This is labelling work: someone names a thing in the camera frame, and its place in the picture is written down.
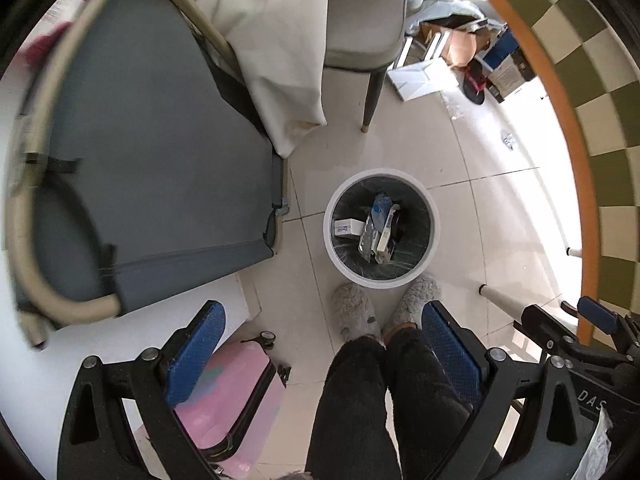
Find checkered table cloth edge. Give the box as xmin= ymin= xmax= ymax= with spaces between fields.
xmin=489 ymin=0 xmax=639 ymax=314

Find beige cloth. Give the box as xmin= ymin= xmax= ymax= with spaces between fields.
xmin=196 ymin=0 xmax=329 ymax=157

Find grey upholstered chair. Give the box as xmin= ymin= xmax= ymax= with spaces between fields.
xmin=324 ymin=0 xmax=406 ymax=132

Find cardboard pieces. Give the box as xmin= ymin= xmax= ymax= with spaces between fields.
xmin=387 ymin=14 xmax=532 ymax=106

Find trash inside bin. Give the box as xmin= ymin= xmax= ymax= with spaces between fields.
xmin=333 ymin=193 xmax=400 ymax=264

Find person's black trouser legs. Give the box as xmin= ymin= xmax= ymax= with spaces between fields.
xmin=305 ymin=325 xmax=470 ymax=479

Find left grey slipper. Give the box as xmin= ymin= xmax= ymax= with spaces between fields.
xmin=331 ymin=283 xmax=381 ymax=342

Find pink suitcase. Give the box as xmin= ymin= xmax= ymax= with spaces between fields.
xmin=175 ymin=330 xmax=291 ymax=479

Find grey slipper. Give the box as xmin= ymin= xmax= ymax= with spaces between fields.
xmin=382 ymin=272 xmax=442 ymax=339
xmin=331 ymin=283 xmax=381 ymax=342

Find right grey slipper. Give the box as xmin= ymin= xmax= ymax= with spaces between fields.
xmin=382 ymin=272 xmax=442 ymax=339

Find white trash bin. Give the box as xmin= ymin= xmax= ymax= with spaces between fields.
xmin=323 ymin=168 xmax=440 ymax=289

